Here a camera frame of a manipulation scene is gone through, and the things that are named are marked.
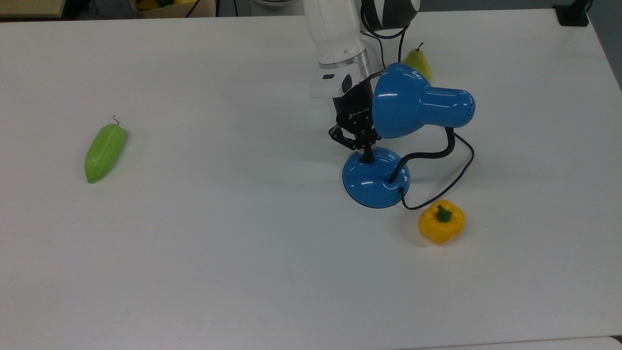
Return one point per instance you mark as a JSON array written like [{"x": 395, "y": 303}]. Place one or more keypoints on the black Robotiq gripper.
[{"x": 354, "y": 111}]

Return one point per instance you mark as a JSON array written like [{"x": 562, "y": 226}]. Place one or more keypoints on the blue desk lamp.
[{"x": 408, "y": 102}]

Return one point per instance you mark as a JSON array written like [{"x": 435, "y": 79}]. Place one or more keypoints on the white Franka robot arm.
[{"x": 335, "y": 34}]

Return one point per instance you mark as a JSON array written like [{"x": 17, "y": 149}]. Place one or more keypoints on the yellow-green toy pear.
[{"x": 419, "y": 61}]

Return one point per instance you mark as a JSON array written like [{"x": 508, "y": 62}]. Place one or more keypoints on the yellow toy bell pepper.
[{"x": 440, "y": 231}]

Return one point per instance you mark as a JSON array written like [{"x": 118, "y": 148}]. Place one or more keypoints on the cardboard box with toys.
[{"x": 206, "y": 9}]

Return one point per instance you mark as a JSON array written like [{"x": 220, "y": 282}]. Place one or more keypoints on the black table clamp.
[{"x": 573, "y": 17}]

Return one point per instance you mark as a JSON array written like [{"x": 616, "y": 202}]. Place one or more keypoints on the wooden board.
[{"x": 29, "y": 7}]

